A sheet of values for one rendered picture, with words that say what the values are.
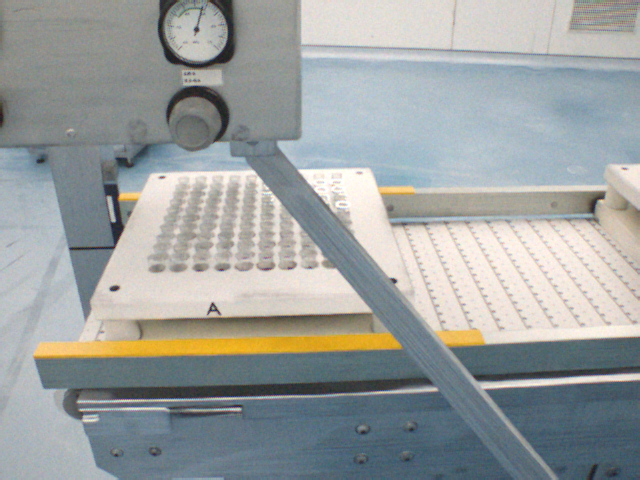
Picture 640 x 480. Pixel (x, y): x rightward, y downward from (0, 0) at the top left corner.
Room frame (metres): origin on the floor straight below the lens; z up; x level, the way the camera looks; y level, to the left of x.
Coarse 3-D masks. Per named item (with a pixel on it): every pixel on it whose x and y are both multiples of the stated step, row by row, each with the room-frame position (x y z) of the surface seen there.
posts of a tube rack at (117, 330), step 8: (120, 320) 0.36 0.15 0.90; (128, 320) 0.36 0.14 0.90; (136, 320) 0.37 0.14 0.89; (376, 320) 0.38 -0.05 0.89; (112, 328) 0.36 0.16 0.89; (120, 328) 0.36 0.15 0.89; (128, 328) 0.36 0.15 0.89; (136, 328) 0.37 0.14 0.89; (376, 328) 0.38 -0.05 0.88; (384, 328) 0.37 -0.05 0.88; (112, 336) 0.36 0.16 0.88; (120, 336) 0.36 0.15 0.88; (128, 336) 0.36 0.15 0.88; (136, 336) 0.37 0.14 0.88
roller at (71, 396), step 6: (66, 390) 0.35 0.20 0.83; (72, 390) 0.35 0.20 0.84; (78, 390) 0.35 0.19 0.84; (66, 396) 0.34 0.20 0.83; (72, 396) 0.34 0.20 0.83; (78, 396) 0.34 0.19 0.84; (66, 402) 0.34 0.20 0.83; (72, 402) 0.34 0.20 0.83; (66, 408) 0.34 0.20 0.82; (72, 408) 0.34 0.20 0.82; (78, 408) 0.34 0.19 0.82; (72, 414) 0.34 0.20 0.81; (78, 414) 0.34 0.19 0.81
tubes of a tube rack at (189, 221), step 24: (192, 192) 0.53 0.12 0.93; (216, 192) 0.53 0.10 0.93; (264, 192) 0.53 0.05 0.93; (192, 216) 0.48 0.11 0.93; (216, 216) 0.49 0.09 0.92; (240, 216) 0.47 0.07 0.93; (264, 216) 0.48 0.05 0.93; (288, 216) 0.48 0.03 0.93; (240, 240) 0.44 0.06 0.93; (264, 240) 0.43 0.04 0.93; (288, 240) 0.43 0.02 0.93; (312, 240) 0.43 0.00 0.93
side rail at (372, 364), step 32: (320, 352) 0.34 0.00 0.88; (352, 352) 0.35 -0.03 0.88; (384, 352) 0.35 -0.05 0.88; (480, 352) 0.35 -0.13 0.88; (512, 352) 0.35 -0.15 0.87; (544, 352) 0.35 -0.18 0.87; (576, 352) 0.36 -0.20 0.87; (608, 352) 0.36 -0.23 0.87; (64, 384) 0.33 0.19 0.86; (96, 384) 0.34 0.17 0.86; (128, 384) 0.34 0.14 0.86; (160, 384) 0.34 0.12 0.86; (192, 384) 0.34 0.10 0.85; (224, 384) 0.34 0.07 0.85
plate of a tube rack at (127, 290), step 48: (144, 192) 0.55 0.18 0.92; (240, 192) 0.55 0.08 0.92; (144, 240) 0.45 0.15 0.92; (192, 240) 0.45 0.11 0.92; (384, 240) 0.45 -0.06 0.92; (96, 288) 0.37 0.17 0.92; (144, 288) 0.37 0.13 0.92; (192, 288) 0.37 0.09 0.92; (240, 288) 0.37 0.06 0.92; (288, 288) 0.37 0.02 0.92; (336, 288) 0.37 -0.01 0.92
